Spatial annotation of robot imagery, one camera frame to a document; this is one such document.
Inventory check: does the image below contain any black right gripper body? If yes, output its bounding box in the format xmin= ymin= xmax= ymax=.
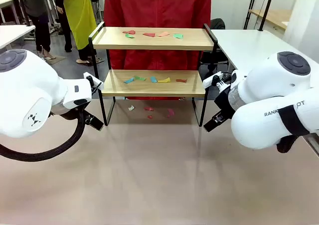
xmin=214 ymin=89 xmax=234 ymax=117

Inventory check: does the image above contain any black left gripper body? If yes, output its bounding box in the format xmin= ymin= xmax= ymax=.
xmin=83 ymin=108 xmax=94 ymax=122

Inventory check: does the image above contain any large white side table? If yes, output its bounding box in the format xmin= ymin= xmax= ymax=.
xmin=210 ymin=29 xmax=315 ymax=72

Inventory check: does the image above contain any brown floor mat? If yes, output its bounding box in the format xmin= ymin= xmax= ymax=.
xmin=43 ymin=55 xmax=67 ymax=65

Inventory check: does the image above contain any black office chair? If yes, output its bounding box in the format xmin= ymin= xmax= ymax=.
xmin=199 ymin=17 xmax=231 ymax=82

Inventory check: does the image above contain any person in black clothes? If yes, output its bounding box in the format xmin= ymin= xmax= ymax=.
xmin=46 ymin=0 xmax=73 ymax=53

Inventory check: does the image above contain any thin black tripod stand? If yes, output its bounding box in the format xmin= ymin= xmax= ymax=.
xmin=243 ymin=0 xmax=260 ymax=30

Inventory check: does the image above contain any person in yellow apron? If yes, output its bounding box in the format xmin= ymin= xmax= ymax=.
xmin=62 ymin=0 xmax=105 ymax=67

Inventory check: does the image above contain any wooden background desk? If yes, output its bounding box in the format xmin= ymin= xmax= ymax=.
xmin=248 ymin=9 xmax=293 ymax=31

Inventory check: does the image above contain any thick black stand pole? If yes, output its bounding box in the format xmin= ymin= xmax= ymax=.
xmin=258 ymin=0 xmax=276 ymax=32

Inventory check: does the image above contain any white table with white legs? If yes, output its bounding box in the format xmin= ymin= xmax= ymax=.
xmin=0 ymin=24 xmax=36 ymax=50

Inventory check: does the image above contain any person in red jacket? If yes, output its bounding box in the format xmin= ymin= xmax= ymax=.
xmin=103 ymin=0 xmax=212 ymax=101

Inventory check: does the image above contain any person in grey jacket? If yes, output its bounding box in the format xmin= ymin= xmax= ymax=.
xmin=16 ymin=0 xmax=57 ymax=61

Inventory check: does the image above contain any distant white workbench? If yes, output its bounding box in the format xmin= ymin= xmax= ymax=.
xmin=0 ymin=0 xmax=22 ymax=25

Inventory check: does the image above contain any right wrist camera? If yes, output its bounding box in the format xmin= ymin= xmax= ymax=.
xmin=202 ymin=71 xmax=224 ymax=89

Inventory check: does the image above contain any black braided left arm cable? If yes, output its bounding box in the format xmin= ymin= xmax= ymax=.
xmin=0 ymin=107 xmax=87 ymax=163

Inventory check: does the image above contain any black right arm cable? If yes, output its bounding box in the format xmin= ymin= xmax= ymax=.
xmin=276 ymin=134 xmax=299 ymax=154

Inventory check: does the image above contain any two-tier wooden shelf black frame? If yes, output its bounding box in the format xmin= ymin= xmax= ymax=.
xmin=88 ymin=21 xmax=219 ymax=127

